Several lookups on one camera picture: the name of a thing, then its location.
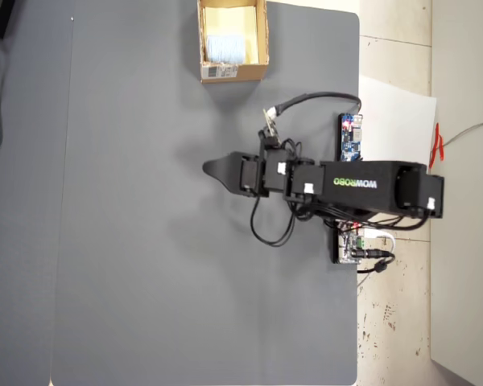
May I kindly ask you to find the white paper sheet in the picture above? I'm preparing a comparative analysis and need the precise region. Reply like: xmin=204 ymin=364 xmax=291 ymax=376
xmin=357 ymin=76 xmax=438 ymax=180

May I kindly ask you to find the white usb cable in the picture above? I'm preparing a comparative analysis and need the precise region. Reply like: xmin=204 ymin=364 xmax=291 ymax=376
xmin=364 ymin=228 xmax=398 ymax=253

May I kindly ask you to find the narrow grey desk mat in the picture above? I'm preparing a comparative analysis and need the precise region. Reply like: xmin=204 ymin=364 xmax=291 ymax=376
xmin=0 ymin=0 xmax=74 ymax=386

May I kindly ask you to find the blue circuit board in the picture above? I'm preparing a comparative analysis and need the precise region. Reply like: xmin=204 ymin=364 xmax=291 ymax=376
xmin=337 ymin=113 xmax=365 ymax=162

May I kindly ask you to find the thin black servo cable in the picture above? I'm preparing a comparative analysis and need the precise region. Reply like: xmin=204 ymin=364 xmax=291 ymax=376
xmin=249 ymin=195 xmax=298 ymax=248

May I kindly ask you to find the open cardboard box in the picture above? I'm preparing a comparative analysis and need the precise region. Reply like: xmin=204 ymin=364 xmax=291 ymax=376
xmin=196 ymin=0 xmax=270 ymax=84

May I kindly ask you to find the black object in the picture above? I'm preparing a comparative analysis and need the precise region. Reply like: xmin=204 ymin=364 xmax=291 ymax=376
xmin=0 ymin=0 xmax=18 ymax=40

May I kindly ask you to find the black power cable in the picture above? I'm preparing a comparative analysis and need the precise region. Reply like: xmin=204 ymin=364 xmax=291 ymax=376
xmin=357 ymin=248 xmax=397 ymax=276

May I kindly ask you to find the white cabinet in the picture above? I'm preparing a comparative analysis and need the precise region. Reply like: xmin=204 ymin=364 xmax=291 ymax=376
xmin=428 ymin=0 xmax=483 ymax=386

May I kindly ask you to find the black camera cable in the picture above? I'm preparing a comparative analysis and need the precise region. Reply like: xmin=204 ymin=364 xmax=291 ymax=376
xmin=265 ymin=92 xmax=364 ymax=121

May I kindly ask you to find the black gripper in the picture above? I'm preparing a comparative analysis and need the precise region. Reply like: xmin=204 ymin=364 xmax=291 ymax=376
xmin=201 ymin=136 xmax=289 ymax=199

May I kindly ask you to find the wide grey desk mat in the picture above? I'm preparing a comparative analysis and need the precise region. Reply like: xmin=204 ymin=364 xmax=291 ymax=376
xmin=49 ymin=0 xmax=361 ymax=386

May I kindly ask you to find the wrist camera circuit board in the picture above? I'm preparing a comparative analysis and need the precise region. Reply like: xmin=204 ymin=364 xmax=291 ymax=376
xmin=258 ymin=107 xmax=281 ymax=146

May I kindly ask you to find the white motor controller board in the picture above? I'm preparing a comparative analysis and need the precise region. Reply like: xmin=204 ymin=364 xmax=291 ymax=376
xmin=331 ymin=219 xmax=367 ymax=265

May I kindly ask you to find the barcode shipping label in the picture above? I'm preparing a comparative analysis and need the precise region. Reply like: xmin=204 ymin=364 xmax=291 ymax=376
xmin=204 ymin=65 xmax=239 ymax=80

